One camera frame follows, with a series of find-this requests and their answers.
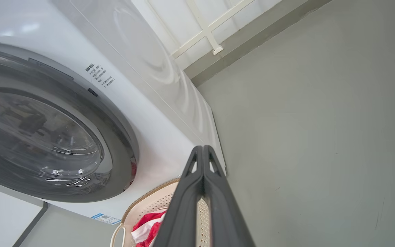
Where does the red and white garment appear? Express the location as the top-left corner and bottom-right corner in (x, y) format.
(131, 210), (168, 247)

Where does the black round glass washer door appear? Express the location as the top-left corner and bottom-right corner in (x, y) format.
(0, 42), (140, 203)

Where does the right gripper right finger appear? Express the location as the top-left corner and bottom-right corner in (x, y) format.
(203, 145), (256, 247)

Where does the chinese text notice sticker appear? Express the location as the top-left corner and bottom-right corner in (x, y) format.
(85, 63), (116, 88)

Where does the cream laundry basket brown rim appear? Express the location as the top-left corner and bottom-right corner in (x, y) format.
(110, 178), (212, 247)

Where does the white metal railing frame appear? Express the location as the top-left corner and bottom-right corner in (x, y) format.
(146, 0), (256, 59)

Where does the blue white energy label sticker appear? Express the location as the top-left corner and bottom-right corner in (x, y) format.
(91, 213), (121, 225)

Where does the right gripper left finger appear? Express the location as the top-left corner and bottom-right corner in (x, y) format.
(153, 145), (205, 247)

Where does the white front-load washing machine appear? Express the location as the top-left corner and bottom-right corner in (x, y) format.
(0, 0), (227, 225)

